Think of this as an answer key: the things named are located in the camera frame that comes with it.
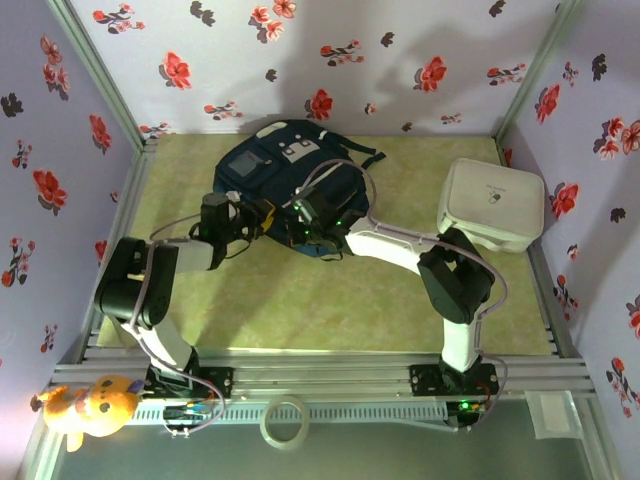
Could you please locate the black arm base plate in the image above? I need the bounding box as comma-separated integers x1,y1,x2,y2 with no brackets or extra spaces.
408,363,500,399
197,366,235,400

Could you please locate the grey right arm cable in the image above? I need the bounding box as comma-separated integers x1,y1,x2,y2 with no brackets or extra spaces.
297,158,510,434

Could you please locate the navy blue backpack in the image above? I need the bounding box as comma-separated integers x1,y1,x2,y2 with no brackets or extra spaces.
212,118,387,261

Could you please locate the white paper patch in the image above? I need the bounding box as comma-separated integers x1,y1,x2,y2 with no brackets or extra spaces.
523,391,579,441

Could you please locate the aluminium cage frame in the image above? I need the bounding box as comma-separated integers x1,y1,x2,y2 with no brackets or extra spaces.
19,0,621,480

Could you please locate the white slotted cable duct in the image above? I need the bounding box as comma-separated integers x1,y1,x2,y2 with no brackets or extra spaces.
132,402,447,422

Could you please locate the small green circuit board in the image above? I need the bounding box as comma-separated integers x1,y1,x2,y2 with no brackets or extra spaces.
163,403,214,424
447,398,489,419

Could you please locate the white zipped storage case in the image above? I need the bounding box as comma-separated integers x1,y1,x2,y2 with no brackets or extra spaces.
436,157,546,254

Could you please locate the clear tape roll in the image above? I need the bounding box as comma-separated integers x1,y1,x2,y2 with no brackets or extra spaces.
262,396,309,449

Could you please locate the orange plush toy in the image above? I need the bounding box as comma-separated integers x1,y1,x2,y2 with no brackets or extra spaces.
29,374,146,454

